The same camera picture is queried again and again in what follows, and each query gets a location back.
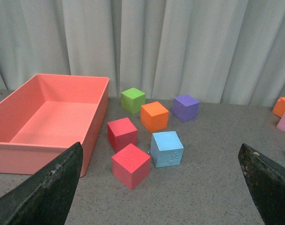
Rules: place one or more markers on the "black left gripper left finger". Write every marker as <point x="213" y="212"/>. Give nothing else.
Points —
<point x="45" y="198"/>

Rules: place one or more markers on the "dark red foam block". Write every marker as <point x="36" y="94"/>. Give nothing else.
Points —
<point x="121" y="133"/>

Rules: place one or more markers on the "orange foam block near bin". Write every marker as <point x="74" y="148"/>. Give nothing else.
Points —
<point x="279" y="108"/>

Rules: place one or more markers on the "red plastic bin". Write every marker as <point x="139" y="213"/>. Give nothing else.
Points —
<point x="47" y="115"/>

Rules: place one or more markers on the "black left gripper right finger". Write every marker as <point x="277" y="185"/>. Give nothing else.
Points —
<point x="265" y="180"/>

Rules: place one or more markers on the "purple foam block at back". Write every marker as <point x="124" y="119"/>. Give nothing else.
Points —
<point x="185" y="108"/>

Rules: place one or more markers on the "bright red foam block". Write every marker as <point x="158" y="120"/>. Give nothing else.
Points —
<point x="131" y="165"/>

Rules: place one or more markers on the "light blue foam block dented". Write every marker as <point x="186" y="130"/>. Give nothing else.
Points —
<point x="166" y="149"/>

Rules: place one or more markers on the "orange foam block near green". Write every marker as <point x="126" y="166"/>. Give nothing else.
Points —
<point x="154" y="116"/>

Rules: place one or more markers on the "grey curtain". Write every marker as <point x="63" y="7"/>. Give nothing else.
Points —
<point x="218" y="51"/>

